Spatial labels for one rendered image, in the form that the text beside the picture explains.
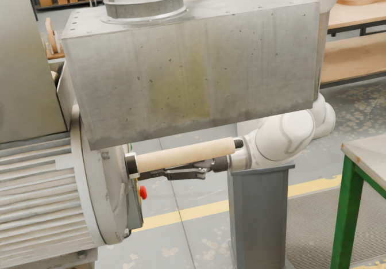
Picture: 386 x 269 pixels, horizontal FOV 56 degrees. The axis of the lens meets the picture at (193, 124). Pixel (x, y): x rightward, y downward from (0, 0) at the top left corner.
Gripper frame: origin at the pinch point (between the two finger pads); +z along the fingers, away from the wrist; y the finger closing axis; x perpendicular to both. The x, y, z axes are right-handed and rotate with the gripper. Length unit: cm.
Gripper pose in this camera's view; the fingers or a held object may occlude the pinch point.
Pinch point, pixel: (149, 172)
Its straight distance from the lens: 96.1
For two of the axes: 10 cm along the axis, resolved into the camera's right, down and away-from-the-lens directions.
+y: -2.2, -4.5, 8.7
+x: -0.9, -8.7, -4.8
